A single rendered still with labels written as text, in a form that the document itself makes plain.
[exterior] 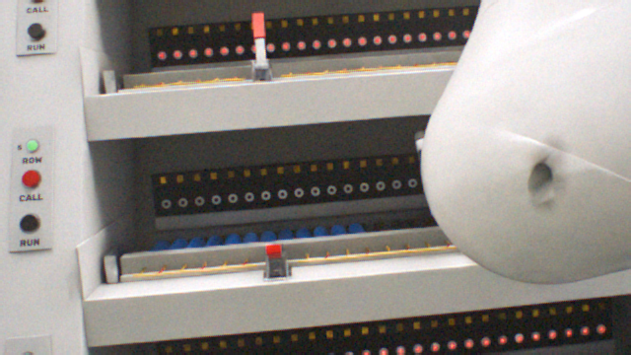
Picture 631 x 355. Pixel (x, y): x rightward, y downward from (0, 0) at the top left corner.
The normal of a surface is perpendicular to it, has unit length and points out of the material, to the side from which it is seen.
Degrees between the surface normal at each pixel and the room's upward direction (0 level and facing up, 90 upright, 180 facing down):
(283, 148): 90
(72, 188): 90
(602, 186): 120
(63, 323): 90
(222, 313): 111
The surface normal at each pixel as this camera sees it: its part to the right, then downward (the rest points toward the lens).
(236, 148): 0.04, -0.25
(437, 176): -0.93, 0.11
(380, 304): 0.07, 0.10
